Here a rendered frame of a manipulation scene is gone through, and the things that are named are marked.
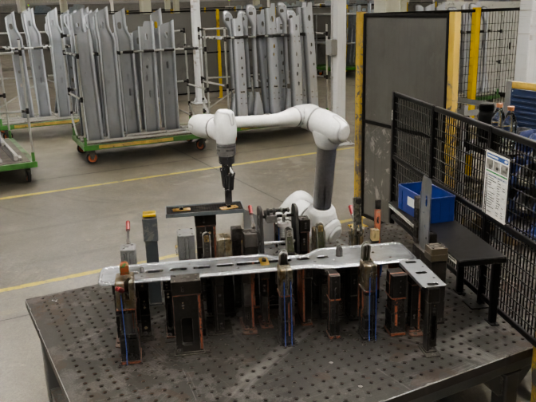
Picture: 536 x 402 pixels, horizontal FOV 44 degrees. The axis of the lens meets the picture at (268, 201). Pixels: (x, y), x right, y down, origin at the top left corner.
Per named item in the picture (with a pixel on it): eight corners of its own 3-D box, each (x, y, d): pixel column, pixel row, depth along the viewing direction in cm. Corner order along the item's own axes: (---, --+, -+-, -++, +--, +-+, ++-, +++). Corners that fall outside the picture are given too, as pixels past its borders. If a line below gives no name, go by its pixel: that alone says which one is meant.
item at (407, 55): (458, 269, 532) (474, 10, 475) (444, 273, 526) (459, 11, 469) (360, 224, 646) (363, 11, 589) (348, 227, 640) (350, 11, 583)
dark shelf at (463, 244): (458, 267, 279) (459, 261, 279) (387, 206, 365) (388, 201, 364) (506, 263, 283) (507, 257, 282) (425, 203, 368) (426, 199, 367)
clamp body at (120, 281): (118, 368, 266) (110, 285, 256) (120, 350, 280) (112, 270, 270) (145, 366, 268) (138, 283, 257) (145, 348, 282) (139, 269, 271)
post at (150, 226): (148, 306, 321) (140, 219, 308) (148, 299, 328) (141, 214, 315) (163, 305, 322) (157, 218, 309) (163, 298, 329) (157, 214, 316)
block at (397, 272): (388, 338, 284) (389, 277, 276) (380, 326, 295) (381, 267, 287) (409, 336, 286) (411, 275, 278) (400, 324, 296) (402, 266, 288)
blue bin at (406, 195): (425, 224, 325) (426, 199, 321) (396, 207, 353) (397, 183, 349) (455, 220, 329) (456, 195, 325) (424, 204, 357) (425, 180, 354)
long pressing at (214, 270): (96, 289, 270) (96, 285, 270) (100, 269, 291) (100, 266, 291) (419, 261, 290) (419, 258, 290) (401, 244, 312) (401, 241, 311)
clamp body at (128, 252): (123, 326, 301) (116, 251, 291) (124, 315, 312) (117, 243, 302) (144, 324, 303) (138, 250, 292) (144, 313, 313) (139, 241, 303)
